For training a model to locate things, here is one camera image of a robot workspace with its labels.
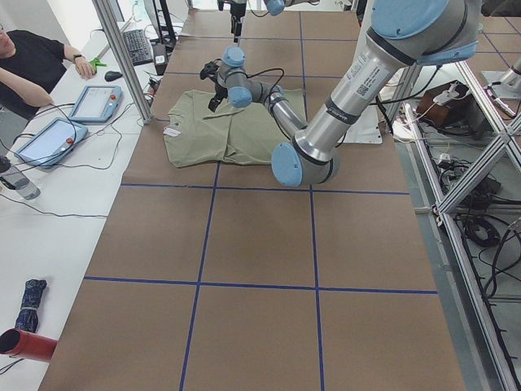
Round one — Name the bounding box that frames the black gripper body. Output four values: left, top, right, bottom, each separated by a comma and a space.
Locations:
214, 83, 228, 102
229, 0, 246, 18

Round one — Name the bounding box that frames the green long-sleeve shirt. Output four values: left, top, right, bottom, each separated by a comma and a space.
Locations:
164, 90, 287, 168

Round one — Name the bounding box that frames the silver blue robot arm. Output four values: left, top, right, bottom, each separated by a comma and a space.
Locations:
217, 0, 320, 44
200, 0, 482, 187

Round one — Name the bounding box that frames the white red Miniso hang tag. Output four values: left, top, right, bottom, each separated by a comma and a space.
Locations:
163, 127, 181, 137

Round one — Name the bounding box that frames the black keyboard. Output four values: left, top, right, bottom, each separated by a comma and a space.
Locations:
122, 29, 153, 66

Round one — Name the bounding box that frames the black computer mouse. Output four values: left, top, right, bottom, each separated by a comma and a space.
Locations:
104, 71, 123, 82

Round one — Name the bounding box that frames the far blue teach pendant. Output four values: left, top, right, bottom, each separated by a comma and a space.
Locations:
68, 86, 122, 125

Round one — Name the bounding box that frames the blue teach pendant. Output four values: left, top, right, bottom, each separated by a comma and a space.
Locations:
68, 86, 122, 125
14, 118, 88, 168

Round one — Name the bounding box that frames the near blue teach pendant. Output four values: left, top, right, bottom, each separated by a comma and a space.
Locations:
14, 118, 88, 168

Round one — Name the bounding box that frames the seated person black shirt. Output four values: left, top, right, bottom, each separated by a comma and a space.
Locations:
1, 29, 96, 120

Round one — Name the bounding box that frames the clear water bottle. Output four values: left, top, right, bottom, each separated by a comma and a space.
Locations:
0, 156, 41, 200

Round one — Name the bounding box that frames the red cylinder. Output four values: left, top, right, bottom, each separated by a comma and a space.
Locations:
1, 328, 58, 362

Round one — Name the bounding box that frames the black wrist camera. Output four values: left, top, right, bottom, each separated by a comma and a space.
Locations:
199, 61, 220, 81

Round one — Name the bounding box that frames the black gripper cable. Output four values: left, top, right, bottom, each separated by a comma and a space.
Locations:
243, 68, 286, 89

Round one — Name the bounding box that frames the white camera mast base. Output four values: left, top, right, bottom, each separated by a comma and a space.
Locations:
339, 105, 383, 144

